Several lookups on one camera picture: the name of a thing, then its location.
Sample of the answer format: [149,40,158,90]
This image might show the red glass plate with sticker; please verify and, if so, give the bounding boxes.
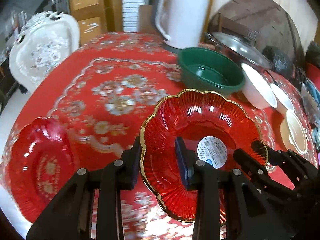
[140,89,268,222]

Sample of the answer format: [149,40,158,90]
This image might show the small white foam bowl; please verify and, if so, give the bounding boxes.
[269,83,295,115]

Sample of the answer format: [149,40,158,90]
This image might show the large white foam bowl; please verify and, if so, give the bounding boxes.
[241,63,278,109]

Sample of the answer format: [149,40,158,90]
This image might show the dark green plastic bowl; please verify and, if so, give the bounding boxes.
[177,47,245,96]

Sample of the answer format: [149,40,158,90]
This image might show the red glass plate plain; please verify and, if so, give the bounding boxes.
[8,118,76,223]

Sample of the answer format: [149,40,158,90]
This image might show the red plastic basin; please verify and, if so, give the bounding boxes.
[304,63,320,89]

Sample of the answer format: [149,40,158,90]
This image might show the black plastic bag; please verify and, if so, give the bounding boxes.
[262,46,294,80]

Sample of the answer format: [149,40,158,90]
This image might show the steel pot with glass lid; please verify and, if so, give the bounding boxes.
[204,32,272,72]

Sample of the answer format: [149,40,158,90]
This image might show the red embroidered tablecloth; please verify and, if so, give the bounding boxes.
[0,31,320,240]

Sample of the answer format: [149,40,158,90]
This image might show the round wooden tabletop leaning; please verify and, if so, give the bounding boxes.
[207,0,305,66]

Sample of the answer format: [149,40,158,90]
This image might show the white electric kettle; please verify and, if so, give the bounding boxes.
[151,0,210,53]

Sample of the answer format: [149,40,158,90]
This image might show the white ornate chair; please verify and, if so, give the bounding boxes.
[9,11,80,93]

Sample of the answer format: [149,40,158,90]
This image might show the cardboard box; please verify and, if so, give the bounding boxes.
[69,0,107,45]

